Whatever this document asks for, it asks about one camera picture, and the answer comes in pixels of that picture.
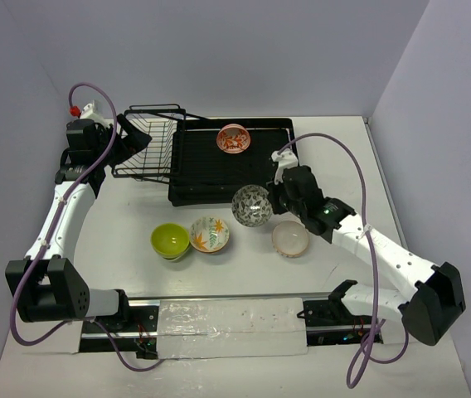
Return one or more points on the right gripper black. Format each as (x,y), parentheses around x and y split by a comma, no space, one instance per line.
(277,207)

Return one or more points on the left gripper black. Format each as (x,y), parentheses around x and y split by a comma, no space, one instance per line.
(121,135)

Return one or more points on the black leaf pattern bowl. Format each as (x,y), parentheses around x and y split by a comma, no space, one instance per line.
(251,207)

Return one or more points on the orange floral bowl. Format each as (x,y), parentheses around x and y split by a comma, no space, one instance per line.
(233,139)

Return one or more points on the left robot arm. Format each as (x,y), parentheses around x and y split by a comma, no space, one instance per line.
(45,281)

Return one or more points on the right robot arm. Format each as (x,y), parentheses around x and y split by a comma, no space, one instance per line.
(427,298)

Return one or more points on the black dish rack tray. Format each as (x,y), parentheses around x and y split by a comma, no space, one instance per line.
(201,173)

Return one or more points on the white bowl pink rim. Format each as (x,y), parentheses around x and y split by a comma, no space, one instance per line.
(290,239)

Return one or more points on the leaf pattern white bowl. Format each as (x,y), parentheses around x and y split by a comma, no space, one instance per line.
(209,234)

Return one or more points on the green bowl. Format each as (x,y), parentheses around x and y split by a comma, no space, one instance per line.
(170,241)

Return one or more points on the white taped sheet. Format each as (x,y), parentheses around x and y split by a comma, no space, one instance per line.
(231,328)

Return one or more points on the black wire plate rack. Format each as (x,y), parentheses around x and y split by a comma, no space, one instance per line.
(160,122)

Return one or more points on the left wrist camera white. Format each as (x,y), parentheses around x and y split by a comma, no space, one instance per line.
(89,111)

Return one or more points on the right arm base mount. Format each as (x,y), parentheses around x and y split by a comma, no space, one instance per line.
(329,323)

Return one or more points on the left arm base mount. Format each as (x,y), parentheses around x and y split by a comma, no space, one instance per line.
(138,334)

